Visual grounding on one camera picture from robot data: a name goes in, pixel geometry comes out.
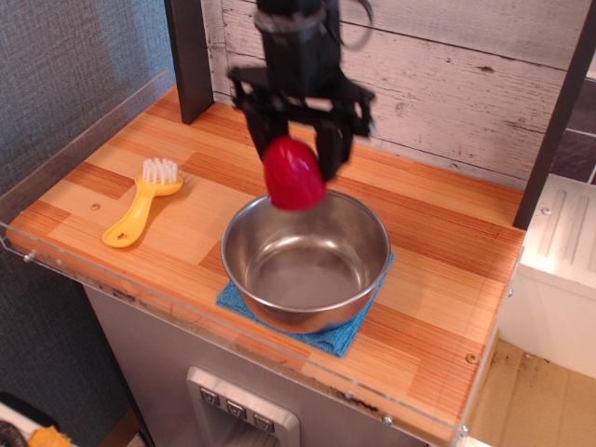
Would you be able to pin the red toy bell pepper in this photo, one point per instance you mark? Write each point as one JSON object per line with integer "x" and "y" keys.
{"x": 292, "y": 176}

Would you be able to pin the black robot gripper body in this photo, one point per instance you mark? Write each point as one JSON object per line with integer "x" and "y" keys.
{"x": 302, "y": 79}

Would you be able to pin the silver dispenser panel with buttons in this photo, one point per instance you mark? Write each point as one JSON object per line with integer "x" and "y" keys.
{"x": 237, "y": 410}

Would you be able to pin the yellow object at corner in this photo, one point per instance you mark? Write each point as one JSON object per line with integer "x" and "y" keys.
{"x": 49, "y": 437}

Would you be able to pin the dark grey right post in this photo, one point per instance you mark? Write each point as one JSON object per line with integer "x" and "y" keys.
{"x": 562, "y": 112}

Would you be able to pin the silver metal bowl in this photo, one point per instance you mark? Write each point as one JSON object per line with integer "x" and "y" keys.
{"x": 306, "y": 271}

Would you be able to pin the grey toy cabinet front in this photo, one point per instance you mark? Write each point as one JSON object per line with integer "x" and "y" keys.
{"x": 155, "y": 357}

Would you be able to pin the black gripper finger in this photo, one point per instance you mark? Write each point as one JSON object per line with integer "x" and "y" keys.
{"x": 265, "y": 127}
{"x": 333, "y": 142}

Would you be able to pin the dark grey left post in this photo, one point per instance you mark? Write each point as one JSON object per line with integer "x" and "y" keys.
{"x": 189, "y": 48}

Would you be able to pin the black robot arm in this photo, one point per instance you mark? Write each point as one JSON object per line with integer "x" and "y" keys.
{"x": 297, "y": 14}

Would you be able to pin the yellow brush with white bristles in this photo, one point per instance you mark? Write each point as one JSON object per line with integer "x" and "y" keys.
{"x": 159, "y": 177}

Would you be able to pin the white toy appliance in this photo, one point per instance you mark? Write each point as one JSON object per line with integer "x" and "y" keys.
{"x": 549, "y": 310}

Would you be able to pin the clear acrylic guard rail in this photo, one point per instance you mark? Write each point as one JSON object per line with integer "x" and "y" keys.
{"x": 418, "y": 355}

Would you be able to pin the blue folded cloth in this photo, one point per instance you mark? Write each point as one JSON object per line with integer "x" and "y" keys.
{"x": 334, "y": 341}

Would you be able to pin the dark grey post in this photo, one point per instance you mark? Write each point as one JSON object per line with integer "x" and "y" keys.
{"x": 562, "y": 112}
{"x": 189, "y": 48}

